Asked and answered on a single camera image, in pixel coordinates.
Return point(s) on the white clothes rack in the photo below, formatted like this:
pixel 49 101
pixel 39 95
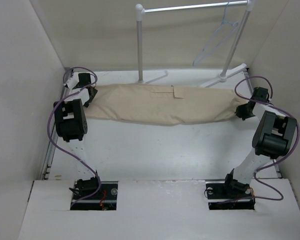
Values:
pixel 170 37

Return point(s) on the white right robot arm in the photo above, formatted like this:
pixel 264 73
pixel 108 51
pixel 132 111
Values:
pixel 272 139

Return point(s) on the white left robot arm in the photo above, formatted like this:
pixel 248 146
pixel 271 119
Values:
pixel 71 125

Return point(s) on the aluminium table edge rail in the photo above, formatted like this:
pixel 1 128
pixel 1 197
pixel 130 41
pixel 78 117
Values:
pixel 49 155

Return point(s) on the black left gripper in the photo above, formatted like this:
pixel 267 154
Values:
pixel 94 93

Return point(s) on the beige trousers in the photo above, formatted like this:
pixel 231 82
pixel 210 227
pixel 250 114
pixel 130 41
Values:
pixel 163 105

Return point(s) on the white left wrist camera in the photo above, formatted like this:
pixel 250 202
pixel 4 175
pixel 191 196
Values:
pixel 71 81

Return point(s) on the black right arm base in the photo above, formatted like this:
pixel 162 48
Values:
pixel 219 198

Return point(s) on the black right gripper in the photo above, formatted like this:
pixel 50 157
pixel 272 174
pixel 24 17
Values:
pixel 240 110

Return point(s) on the light blue wire hanger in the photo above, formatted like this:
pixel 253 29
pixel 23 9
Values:
pixel 225 30

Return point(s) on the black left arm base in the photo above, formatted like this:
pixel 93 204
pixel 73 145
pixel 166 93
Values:
pixel 104 200

